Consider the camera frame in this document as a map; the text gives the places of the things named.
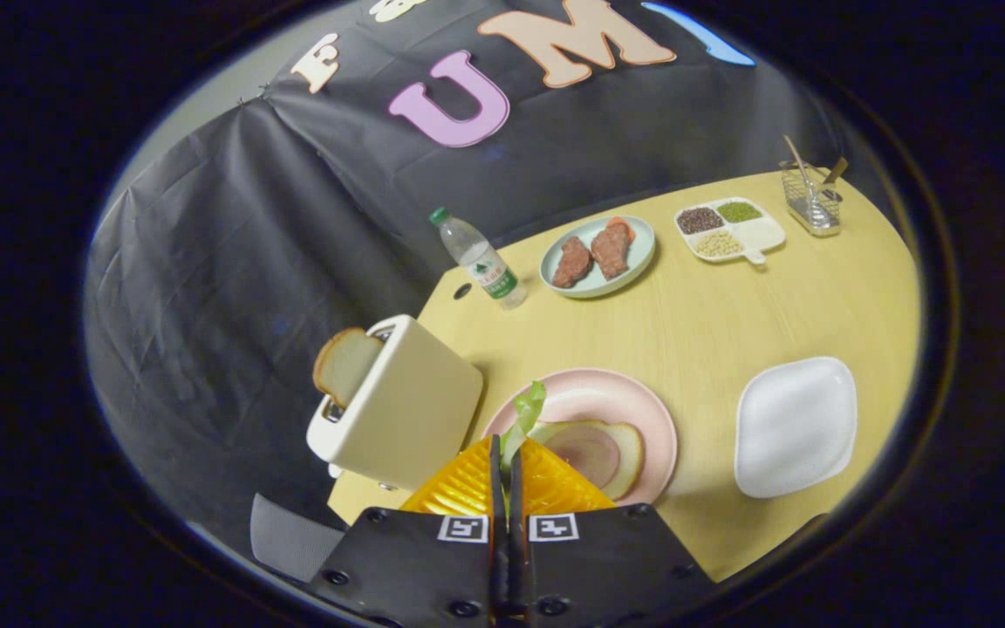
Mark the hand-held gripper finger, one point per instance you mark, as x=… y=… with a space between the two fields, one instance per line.
x=496 y=523
x=517 y=523

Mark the green lettuce leaf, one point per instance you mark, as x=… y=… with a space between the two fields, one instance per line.
x=524 y=414

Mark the toasted bread slice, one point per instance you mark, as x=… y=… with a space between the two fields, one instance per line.
x=344 y=366

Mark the pink ham slice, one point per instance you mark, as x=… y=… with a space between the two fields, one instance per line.
x=585 y=453

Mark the pale bread slice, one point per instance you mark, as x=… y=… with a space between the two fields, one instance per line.
x=629 y=453

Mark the cream toaster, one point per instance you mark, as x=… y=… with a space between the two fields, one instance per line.
x=415 y=410

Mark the pink round plate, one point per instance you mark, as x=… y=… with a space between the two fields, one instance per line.
x=607 y=397

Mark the grey mesh chair part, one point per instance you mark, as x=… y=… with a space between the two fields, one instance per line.
x=289 y=536

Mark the light blue round plate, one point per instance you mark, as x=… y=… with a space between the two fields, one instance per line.
x=598 y=288

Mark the clear plastic water bottle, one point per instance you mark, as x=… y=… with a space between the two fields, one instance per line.
x=478 y=259

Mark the brown meat patty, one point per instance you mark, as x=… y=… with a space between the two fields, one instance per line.
x=572 y=262
x=611 y=251

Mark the white square plate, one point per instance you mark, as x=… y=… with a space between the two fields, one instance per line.
x=795 y=427

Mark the orange carrot slice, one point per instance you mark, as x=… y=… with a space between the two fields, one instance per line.
x=623 y=225

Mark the black backdrop cloth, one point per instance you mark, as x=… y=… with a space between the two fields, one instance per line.
x=232 y=262

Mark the white divided grain dish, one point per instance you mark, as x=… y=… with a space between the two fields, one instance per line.
x=760 y=234

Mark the thin wooden stick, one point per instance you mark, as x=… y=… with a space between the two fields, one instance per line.
x=795 y=157

